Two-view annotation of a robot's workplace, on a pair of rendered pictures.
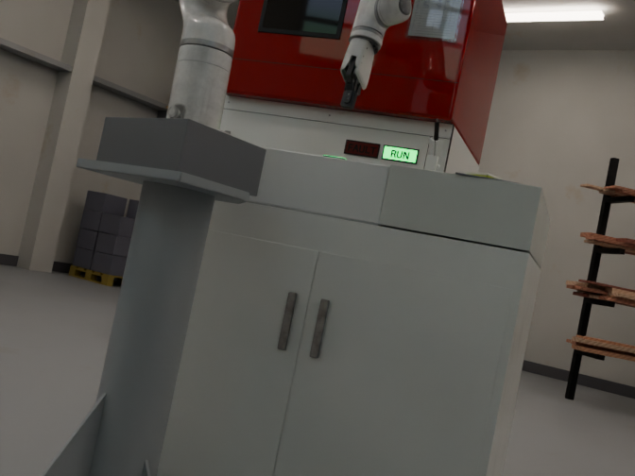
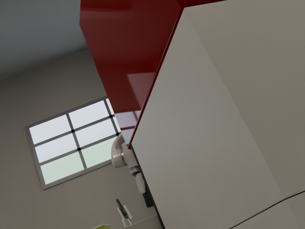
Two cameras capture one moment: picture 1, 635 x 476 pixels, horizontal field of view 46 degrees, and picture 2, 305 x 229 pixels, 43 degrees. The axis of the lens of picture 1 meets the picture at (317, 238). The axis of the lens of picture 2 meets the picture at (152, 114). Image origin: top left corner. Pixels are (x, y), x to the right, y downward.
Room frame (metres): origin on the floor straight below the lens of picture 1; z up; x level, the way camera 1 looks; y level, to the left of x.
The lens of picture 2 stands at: (3.41, -1.11, 0.79)
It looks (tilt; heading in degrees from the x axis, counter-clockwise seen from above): 21 degrees up; 139
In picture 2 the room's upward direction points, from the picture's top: 23 degrees counter-clockwise
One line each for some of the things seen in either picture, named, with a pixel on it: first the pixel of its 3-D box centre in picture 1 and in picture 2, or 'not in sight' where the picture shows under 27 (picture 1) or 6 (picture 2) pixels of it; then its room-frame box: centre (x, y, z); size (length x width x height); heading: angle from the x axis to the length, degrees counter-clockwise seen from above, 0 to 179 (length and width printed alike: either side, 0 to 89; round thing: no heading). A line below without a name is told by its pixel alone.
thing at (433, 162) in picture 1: (433, 163); (127, 220); (2.04, -0.27, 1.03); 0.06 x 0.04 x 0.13; 160
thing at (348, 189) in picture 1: (284, 180); not in sight; (1.91, 0.11, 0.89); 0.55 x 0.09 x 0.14; 70
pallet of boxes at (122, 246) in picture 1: (130, 243); not in sight; (9.18, 2.22, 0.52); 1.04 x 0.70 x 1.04; 145
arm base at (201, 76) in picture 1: (198, 93); not in sight; (1.67, 0.32, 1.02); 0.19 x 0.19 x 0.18
